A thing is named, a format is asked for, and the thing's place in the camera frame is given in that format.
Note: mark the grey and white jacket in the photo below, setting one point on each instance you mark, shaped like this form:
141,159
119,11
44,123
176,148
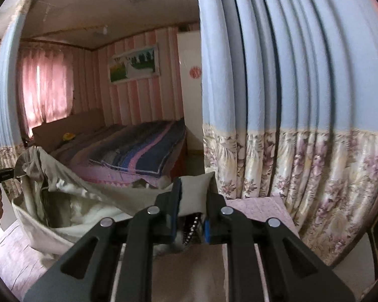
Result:
57,208

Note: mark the brown bed headboard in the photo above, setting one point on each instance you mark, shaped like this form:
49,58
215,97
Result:
49,135

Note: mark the pink floral bed sheet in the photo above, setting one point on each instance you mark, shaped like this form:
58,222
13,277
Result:
15,257

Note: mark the white wardrobe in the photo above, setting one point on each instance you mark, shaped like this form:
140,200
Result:
189,49

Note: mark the framed wedding picture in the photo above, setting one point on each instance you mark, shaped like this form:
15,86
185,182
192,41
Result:
137,64

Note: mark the blue floral curtain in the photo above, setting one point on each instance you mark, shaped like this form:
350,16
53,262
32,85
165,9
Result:
11,145
290,110

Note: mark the pink window curtain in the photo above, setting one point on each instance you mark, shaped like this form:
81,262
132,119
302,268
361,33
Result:
45,85

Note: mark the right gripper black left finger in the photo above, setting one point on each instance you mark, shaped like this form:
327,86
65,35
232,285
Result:
114,259

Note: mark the far bed striped blanket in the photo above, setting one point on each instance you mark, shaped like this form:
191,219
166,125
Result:
122,155

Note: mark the blue floral curtain right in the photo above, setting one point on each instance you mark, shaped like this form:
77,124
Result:
290,110

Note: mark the yellow toy on bed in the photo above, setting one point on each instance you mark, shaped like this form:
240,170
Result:
68,136

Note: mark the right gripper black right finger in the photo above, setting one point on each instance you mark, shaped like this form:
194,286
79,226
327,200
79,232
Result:
266,261

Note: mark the blue floral curtain left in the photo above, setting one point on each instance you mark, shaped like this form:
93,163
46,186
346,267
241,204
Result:
11,145

